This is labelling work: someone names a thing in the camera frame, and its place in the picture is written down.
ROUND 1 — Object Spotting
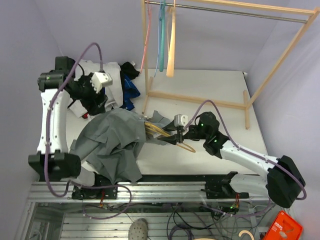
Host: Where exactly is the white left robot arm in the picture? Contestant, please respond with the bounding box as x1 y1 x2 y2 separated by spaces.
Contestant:
28 56 113 199

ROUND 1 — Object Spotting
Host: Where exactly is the beige curved hanger piece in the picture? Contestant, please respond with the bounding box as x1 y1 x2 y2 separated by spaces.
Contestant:
238 230 255 240

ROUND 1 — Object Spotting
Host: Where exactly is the yellow hanger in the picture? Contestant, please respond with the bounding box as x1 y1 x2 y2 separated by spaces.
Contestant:
144 121 196 153

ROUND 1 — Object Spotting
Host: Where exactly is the orange plastic case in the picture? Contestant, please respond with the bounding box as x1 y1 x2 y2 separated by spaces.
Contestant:
263 210 304 240

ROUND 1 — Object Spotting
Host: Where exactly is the red plaid garment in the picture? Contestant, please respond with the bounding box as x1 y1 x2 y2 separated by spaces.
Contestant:
82 113 90 120

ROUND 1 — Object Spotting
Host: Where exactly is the teal hanger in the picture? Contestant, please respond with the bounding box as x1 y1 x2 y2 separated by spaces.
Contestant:
158 0 166 72

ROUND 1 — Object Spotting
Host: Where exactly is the black garment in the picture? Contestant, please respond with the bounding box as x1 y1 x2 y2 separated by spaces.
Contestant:
120 61 140 80

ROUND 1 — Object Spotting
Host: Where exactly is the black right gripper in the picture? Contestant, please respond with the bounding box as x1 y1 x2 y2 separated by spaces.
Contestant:
158 119 209 144

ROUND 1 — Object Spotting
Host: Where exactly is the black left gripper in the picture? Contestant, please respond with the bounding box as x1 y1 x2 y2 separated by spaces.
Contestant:
71 72 110 116

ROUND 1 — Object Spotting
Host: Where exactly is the pink wire hanger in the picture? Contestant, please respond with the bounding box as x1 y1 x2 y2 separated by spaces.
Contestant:
140 0 152 73

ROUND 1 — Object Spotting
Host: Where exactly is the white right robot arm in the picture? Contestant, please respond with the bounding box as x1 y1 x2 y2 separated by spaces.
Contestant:
158 111 306 208

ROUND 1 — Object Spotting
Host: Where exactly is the aluminium rail frame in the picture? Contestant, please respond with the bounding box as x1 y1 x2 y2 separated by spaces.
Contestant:
16 181 281 240

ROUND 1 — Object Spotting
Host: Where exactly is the white shirt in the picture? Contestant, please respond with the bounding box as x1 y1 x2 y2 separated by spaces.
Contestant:
69 59 123 118

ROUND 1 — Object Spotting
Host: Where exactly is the purple floor cable loop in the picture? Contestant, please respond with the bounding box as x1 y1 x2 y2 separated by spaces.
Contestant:
82 184 133 221

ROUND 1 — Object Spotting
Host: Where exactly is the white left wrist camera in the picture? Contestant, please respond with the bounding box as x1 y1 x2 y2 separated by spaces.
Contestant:
90 72 113 94

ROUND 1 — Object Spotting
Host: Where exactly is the grey perforated shoe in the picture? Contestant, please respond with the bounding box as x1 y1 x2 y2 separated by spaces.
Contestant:
128 218 149 240

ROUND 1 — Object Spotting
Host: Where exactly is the grey shirt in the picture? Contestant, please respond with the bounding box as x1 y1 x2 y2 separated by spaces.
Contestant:
70 108 166 184

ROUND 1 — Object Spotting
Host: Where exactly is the natural wooden hanger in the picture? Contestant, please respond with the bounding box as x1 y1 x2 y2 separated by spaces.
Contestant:
166 0 176 78

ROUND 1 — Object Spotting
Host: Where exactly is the wooden clothes rack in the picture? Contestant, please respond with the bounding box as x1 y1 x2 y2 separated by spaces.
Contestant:
142 0 320 129

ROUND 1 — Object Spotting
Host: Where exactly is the light blue hanger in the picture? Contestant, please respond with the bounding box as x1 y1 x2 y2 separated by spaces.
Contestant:
154 1 161 77

